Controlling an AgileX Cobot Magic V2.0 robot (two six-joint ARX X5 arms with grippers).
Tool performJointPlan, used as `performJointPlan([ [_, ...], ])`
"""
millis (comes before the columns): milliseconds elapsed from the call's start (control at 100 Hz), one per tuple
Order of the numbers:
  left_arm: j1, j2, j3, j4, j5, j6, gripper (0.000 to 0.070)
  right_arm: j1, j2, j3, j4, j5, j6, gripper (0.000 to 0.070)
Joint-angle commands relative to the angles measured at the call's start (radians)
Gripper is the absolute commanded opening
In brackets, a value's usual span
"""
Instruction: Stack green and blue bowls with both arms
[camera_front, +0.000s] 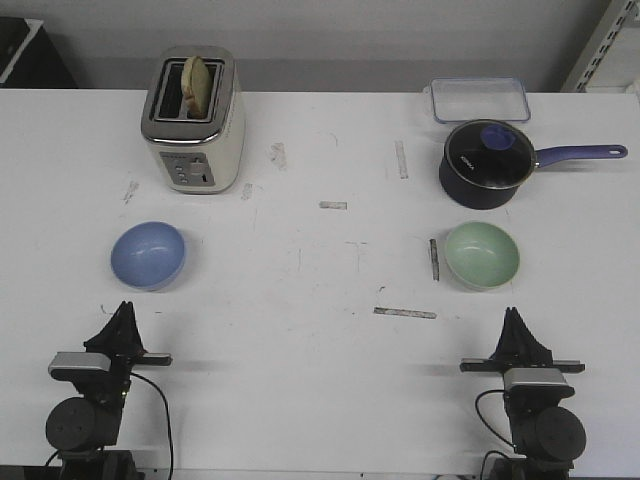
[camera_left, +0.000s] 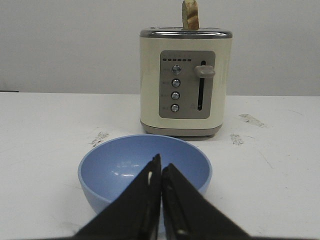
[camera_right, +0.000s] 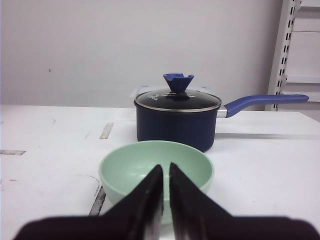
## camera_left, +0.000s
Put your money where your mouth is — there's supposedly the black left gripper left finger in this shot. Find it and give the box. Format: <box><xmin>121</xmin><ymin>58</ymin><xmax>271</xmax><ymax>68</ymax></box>
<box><xmin>71</xmin><ymin>154</ymin><xmax>162</xmax><ymax>240</ymax></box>

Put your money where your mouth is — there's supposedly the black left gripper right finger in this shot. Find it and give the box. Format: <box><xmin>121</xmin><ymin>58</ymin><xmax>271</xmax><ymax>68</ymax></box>
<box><xmin>161</xmin><ymin>163</ymin><xmax>252</xmax><ymax>240</ymax></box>

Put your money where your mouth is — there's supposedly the blue bowl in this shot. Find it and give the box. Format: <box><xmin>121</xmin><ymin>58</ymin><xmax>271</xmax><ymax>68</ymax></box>
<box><xmin>78</xmin><ymin>134</ymin><xmax>213</xmax><ymax>214</ymax></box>

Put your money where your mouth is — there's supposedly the cream toaster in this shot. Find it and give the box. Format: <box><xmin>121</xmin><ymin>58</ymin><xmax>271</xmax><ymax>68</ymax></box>
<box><xmin>139</xmin><ymin>27</ymin><xmax>233</xmax><ymax>137</ymax></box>

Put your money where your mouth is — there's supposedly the toast slice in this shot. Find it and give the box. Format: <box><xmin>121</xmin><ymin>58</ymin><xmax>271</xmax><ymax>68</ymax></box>
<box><xmin>181</xmin><ymin>0</ymin><xmax>200</xmax><ymax>31</ymax></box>

